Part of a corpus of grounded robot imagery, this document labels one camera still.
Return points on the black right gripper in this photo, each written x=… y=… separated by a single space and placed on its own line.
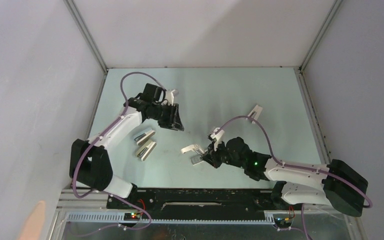
x=211 y=156

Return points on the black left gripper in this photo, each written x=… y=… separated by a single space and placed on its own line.
x=176 y=124

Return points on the grey staple strip block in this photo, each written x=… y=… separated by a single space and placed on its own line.
x=195 y=160

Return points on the white small stapler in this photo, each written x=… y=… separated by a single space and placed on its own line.
x=193 y=148

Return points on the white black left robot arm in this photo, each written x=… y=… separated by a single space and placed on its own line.
x=90 y=162

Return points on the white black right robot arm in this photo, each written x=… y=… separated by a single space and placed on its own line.
x=335 y=184

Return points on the white open stapler right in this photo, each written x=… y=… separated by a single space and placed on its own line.
x=255 y=112

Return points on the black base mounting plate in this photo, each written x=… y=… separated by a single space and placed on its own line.
x=206 y=204

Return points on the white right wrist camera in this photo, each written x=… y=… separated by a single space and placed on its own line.
x=216 y=137

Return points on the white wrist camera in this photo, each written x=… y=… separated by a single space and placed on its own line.
x=216 y=137
x=170 y=96

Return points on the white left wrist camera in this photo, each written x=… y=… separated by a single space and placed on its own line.
x=170 y=96

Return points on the white slotted cable duct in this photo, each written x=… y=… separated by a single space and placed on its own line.
x=126 y=218

